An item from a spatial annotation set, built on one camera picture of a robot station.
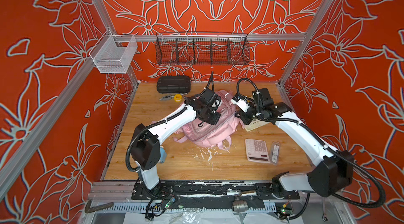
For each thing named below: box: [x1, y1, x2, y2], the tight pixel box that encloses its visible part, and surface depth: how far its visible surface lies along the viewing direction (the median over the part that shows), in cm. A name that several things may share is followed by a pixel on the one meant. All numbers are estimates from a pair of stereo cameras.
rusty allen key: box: [84, 199, 115, 213], surface depth 71 cm
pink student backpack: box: [173, 89, 245, 151], surface depth 78 cm
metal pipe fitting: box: [231, 200, 248, 213], surface depth 68 cm
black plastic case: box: [156, 75, 191, 94], surface depth 116 cm
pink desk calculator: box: [245, 138, 271, 164], surface depth 85 cm
